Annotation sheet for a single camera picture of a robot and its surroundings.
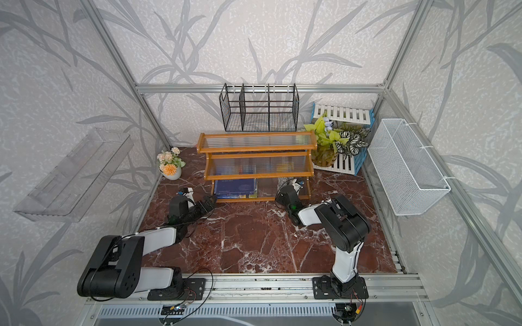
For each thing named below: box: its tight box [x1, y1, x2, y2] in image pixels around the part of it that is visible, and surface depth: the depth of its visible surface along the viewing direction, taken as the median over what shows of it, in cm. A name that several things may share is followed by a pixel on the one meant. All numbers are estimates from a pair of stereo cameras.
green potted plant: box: [303, 112, 349, 168], surface depth 93 cm
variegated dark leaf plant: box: [335, 127, 372, 161], surface depth 90 cm
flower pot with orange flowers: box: [157, 146, 187, 181], surface depth 101 cm
